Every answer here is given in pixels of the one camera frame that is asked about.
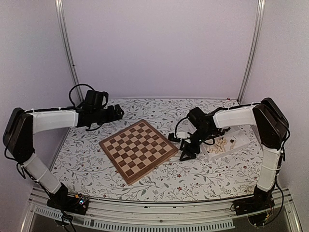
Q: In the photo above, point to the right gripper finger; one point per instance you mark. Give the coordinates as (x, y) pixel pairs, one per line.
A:
(189, 152)
(185, 143)

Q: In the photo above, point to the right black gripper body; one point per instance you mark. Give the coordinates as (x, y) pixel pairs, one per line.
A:
(202, 136)

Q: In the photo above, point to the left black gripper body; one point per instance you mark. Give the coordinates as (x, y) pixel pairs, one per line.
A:
(100, 118)

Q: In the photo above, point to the wooden chess board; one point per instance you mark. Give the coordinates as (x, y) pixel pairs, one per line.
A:
(136, 150)

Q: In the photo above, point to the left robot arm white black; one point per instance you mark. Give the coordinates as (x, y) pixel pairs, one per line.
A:
(28, 133)

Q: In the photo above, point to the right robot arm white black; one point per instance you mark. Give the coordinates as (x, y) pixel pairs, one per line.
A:
(273, 131)

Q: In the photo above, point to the pile of white chess pieces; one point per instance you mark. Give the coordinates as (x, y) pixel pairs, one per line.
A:
(218, 146)

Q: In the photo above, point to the white divided tray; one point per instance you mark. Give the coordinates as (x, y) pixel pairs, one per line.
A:
(242, 141)

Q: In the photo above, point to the floral table mat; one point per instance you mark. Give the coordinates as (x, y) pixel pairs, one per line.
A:
(83, 167)

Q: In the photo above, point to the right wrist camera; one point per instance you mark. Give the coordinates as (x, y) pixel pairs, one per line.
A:
(173, 138)

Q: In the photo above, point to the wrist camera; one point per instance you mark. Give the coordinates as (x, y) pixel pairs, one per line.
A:
(96, 99)
(173, 138)

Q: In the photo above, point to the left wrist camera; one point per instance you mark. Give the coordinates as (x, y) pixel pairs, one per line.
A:
(96, 99)

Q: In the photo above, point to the front aluminium rail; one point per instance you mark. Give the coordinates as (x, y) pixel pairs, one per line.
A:
(108, 215)

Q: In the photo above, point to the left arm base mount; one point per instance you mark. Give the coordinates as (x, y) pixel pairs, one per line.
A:
(77, 204)

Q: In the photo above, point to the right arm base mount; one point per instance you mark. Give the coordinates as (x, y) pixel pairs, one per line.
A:
(260, 201)

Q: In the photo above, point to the left aluminium frame post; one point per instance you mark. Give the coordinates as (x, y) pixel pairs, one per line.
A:
(65, 40)

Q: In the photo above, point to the aluminium frame post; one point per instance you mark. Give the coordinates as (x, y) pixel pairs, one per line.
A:
(253, 48)
(65, 40)

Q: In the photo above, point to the right aluminium frame post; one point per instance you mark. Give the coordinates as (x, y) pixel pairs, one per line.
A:
(253, 48)

